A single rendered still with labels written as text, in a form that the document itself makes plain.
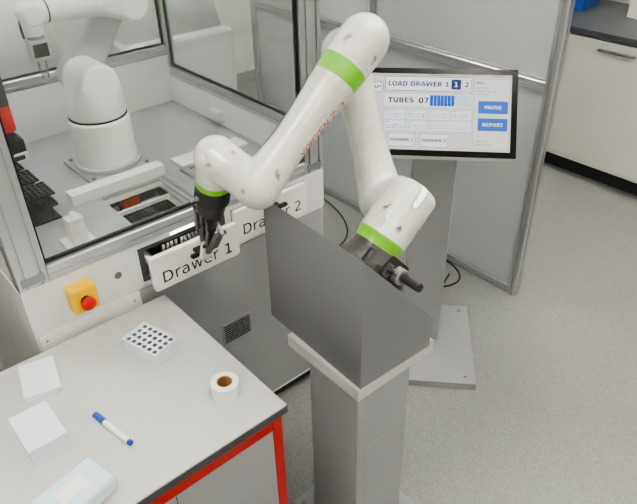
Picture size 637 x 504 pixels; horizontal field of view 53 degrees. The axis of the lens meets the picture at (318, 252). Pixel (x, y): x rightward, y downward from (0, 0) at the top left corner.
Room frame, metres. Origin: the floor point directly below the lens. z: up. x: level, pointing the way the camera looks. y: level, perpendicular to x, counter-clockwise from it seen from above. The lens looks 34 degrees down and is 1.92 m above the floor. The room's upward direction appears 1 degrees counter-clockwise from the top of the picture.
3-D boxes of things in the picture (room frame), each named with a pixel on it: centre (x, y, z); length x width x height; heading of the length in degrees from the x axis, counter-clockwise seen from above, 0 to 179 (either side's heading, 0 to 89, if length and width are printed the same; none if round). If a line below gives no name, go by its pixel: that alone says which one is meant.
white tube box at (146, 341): (1.27, 0.45, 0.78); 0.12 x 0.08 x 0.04; 56
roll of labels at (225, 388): (1.11, 0.23, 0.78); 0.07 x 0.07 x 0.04
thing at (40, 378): (1.17, 0.71, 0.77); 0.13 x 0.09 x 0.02; 27
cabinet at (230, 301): (1.98, 0.66, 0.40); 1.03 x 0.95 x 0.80; 130
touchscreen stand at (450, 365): (2.09, -0.43, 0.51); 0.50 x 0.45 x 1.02; 172
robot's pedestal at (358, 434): (1.30, -0.11, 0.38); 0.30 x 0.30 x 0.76; 40
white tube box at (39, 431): (0.97, 0.64, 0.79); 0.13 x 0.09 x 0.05; 40
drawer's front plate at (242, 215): (1.79, 0.15, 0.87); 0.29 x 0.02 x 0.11; 130
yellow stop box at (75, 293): (1.36, 0.63, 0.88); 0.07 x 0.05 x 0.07; 130
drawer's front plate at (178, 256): (1.54, 0.35, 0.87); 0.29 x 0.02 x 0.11; 130
